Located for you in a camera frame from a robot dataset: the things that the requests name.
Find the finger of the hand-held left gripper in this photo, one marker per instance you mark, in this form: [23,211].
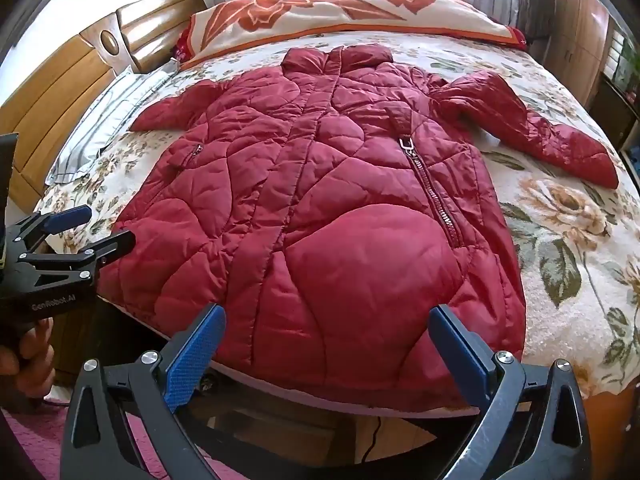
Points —
[107,247]
[65,219]

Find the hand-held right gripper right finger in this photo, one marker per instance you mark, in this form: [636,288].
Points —
[462,355]

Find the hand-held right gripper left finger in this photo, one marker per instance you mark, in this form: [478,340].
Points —
[192,360]

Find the red quilted jacket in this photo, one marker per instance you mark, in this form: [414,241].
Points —
[325,210]

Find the person's left hand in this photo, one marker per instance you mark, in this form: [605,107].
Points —
[31,347]

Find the grey striped pillow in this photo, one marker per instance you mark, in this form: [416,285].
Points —
[110,110]

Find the person's pink fleece garment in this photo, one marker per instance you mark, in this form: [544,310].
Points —
[30,442]

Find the cream floral bedspread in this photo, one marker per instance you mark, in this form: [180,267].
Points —
[565,260]

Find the wooden headboard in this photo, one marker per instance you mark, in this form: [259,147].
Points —
[50,75]

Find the red pillow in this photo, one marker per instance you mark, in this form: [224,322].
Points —
[182,45]

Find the white and green boxes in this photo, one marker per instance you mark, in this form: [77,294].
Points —
[624,57]

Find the orange floral blanket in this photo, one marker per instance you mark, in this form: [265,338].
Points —
[350,10]

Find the wooden wardrobe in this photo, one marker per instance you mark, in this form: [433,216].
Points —
[580,25]

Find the dark hanging coat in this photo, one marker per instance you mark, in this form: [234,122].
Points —
[534,7]

